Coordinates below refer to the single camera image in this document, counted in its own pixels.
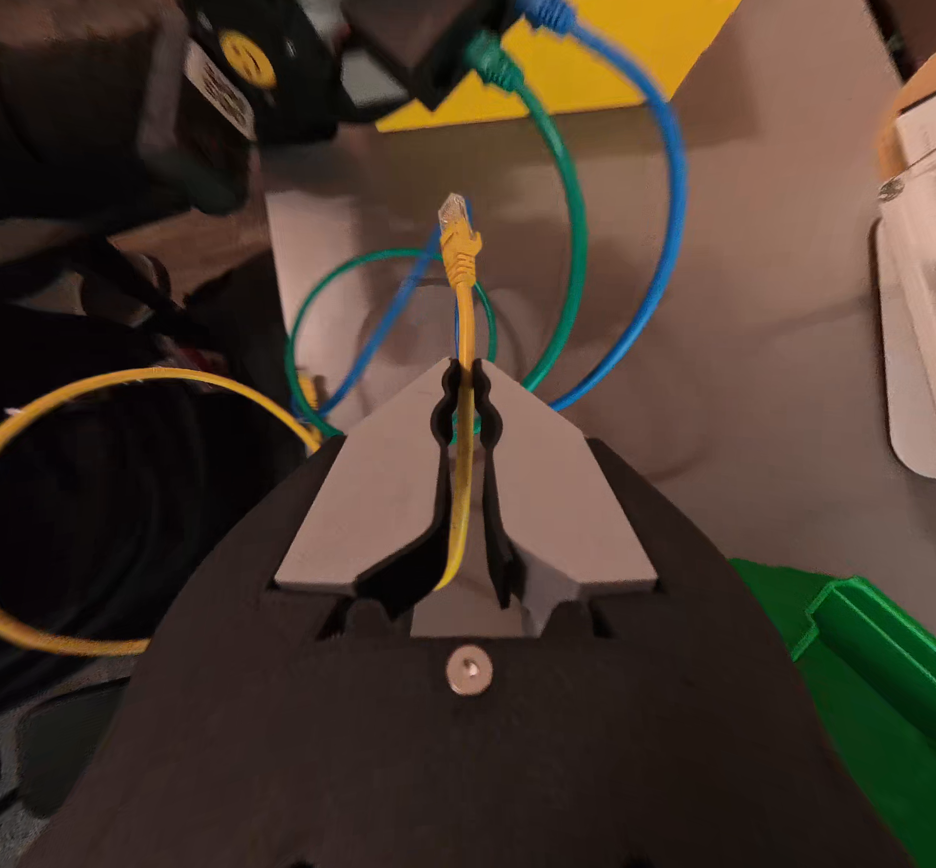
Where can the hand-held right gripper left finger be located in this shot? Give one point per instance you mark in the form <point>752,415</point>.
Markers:
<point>365,510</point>

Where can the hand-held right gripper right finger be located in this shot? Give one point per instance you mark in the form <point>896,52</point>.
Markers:
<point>563,510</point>

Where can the black network switch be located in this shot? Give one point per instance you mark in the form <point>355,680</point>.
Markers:
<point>439,13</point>

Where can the green plastic bin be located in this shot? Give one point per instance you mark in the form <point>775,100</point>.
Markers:
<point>863,663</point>

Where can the yellow plastic bin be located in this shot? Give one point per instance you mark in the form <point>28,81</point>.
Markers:
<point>643,5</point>

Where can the white stand base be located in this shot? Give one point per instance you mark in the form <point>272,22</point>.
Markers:
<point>914,371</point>

